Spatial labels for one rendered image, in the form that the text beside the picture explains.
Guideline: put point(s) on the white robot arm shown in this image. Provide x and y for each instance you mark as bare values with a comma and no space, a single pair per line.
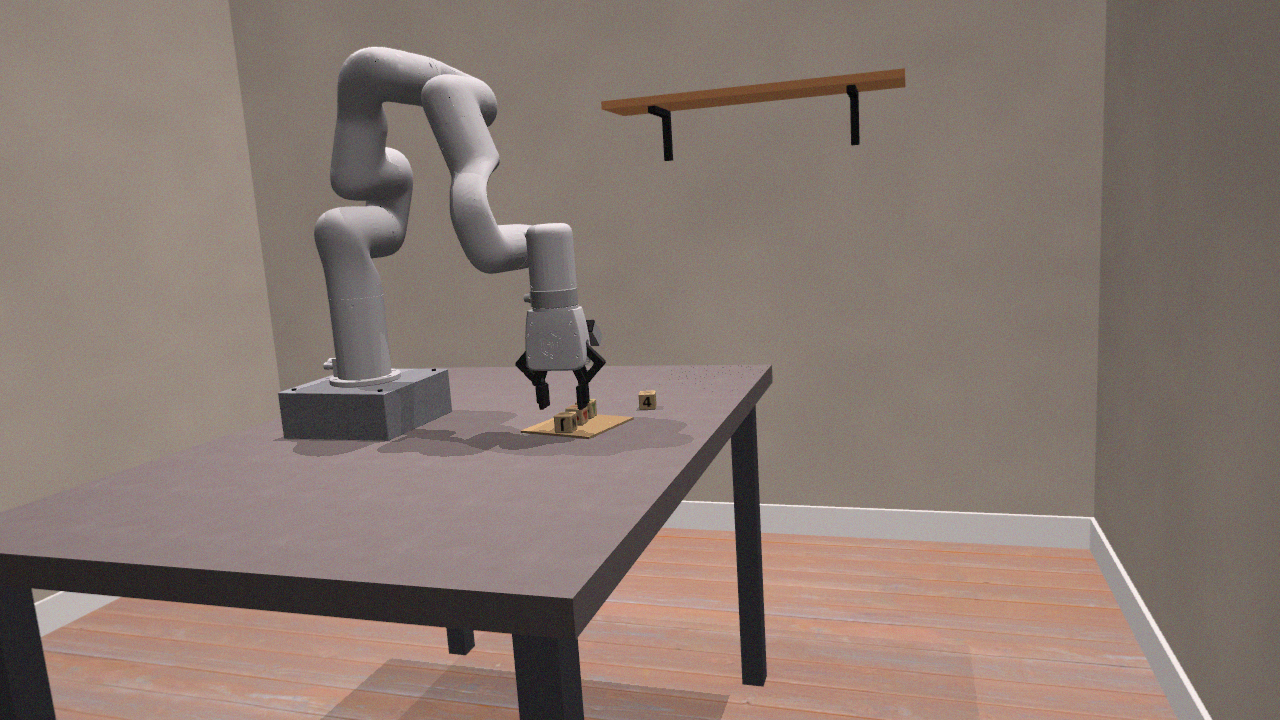
361,170

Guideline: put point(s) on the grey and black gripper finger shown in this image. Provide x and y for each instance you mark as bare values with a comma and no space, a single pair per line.
542,388
584,377

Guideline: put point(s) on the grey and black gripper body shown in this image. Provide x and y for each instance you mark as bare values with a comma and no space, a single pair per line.
551,343

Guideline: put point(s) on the tan flat mat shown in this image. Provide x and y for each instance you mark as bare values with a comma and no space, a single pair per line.
595,426

